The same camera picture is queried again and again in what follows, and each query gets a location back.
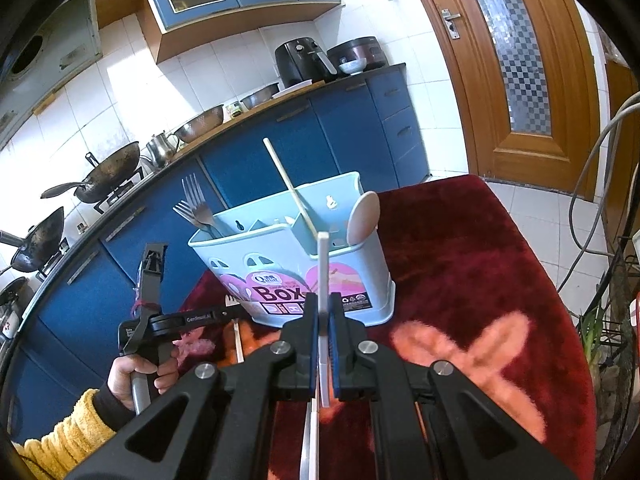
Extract green onion plant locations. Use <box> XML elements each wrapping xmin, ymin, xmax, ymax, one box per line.
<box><xmin>577</xmin><ymin>305</ymin><xmax>608</xmax><ymax>376</ymax></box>

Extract black kitchen countertop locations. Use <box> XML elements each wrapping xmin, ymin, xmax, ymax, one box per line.
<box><xmin>0</xmin><ymin>62</ymin><xmax>407</xmax><ymax>356</ymax></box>

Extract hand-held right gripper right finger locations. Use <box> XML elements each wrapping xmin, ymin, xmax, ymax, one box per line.
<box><xmin>327</xmin><ymin>300</ymin><xmax>576</xmax><ymax>480</ymax></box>

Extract large black wok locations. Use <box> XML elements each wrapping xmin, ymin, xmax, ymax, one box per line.
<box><xmin>41</xmin><ymin>141</ymin><xmax>142</xmax><ymax>204</ymax></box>

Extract dark rice cooker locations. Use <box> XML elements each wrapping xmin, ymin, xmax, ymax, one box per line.
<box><xmin>327</xmin><ymin>36</ymin><xmax>390</xmax><ymax>73</ymax></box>

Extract grey cables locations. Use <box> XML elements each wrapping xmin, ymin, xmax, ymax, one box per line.
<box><xmin>555</xmin><ymin>92</ymin><xmax>640</xmax><ymax>291</ymax></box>

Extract light blue utensil holder box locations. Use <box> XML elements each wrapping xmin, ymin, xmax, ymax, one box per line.
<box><xmin>187</xmin><ymin>171</ymin><xmax>397</xmax><ymax>328</ymax></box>

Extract wooden door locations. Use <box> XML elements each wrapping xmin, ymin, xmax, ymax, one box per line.
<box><xmin>400</xmin><ymin>0</ymin><xmax>608</xmax><ymax>196</ymax></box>

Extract small black wok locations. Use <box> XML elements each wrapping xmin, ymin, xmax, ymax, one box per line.
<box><xmin>0</xmin><ymin>206</ymin><xmax>66</xmax><ymax>273</ymax></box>

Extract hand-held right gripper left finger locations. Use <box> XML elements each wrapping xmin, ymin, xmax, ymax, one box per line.
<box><xmin>65</xmin><ymin>294</ymin><xmax>319</xmax><ymax>480</ymax></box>

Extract range hood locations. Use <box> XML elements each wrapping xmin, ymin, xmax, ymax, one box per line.
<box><xmin>0</xmin><ymin>0</ymin><xmax>101</xmax><ymax>131</ymax></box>

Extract white handled table knife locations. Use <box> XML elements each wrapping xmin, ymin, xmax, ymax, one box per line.
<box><xmin>299</xmin><ymin>231</ymin><xmax>331</xmax><ymax>480</ymax></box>

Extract black pot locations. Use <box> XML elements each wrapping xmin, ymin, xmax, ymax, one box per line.
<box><xmin>0</xmin><ymin>276</ymin><xmax>28</xmax><ymax>311</ymax></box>

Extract black air fryer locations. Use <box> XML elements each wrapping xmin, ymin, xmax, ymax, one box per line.
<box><xmin>274</xmin><ymin>40</ymin><xmax>337</xmax><ymax>88</ymax></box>

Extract blue kitchen base cabinet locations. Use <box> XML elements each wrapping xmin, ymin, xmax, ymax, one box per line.
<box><xmin>10</xmin><ymin>62</ymin><xmax>431</xmax><ymax>441</ymax></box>

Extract black wire rack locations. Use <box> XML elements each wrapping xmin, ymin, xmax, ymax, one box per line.
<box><xmin>585</xmin><ymin>230</ymin><xmax>640</xmax><ymax>480</ymax></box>

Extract steel mixing bowl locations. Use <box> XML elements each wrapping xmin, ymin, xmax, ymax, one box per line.
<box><xmin>240</xmin><ymin>82</ymin><xmax>281</xmax><ymax>110</ymax></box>

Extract red floral plush blanket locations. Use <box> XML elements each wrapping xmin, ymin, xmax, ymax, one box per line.
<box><xmin>177</xmin><ymin>175</ymin><xmax>598</xmax><ymax>480</ymax></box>

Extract beige spoon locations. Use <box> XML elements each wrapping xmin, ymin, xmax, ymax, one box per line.
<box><xmin>345</xmin><ymin>191</ymin><xmax>380</xmax><ymax>247</ymax></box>

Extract metal door handle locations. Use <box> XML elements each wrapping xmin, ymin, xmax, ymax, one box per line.
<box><xmin>440</xmin><ymin>8</ymin><xmax>462</xmax><ymax>41</ymax></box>

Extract steel kettle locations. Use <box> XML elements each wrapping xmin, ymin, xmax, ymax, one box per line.
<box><xmin>146</xmin><ymin>131</ymin><xmax>180</xmax><ymax>168</ymax></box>

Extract steel colander bowl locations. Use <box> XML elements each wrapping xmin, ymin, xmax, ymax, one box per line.
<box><xmin>172</xmin><ymin>104</ymin><xmax>225</xmax><ymax>143</ymax></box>

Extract all-steel fork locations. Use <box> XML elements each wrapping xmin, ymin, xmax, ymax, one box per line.
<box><xmin>172</xmin><ymin>201</ymin><xmax>221</xmax><ymax>238</ymax></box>
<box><xmin>181</xmin><ymin>174</ymin><xmax>213</xmax><ymax>231</ymax></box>

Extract cutting board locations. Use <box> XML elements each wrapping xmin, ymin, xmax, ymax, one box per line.
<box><xmin>270</xmin><ymin>80</ymin><xmax>326</xmax><ymax>101</ymax></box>

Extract person's left forearm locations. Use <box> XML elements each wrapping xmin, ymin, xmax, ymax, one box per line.
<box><xmin>10</xmin><ymin>382</ymin><xmax>136</xmax><ymax>480</ymax></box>

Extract gas stove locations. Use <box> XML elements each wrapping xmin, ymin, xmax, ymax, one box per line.
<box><xmin>92</xmin><ymin>167</ymin><xmax>146</xmax><ymax>213</ymax></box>

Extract person's left hand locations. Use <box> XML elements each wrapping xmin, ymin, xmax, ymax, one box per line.
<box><xmin>106</xmin><ymin>345</ymin><xmax>180</xmax><ymax>415</ymax></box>

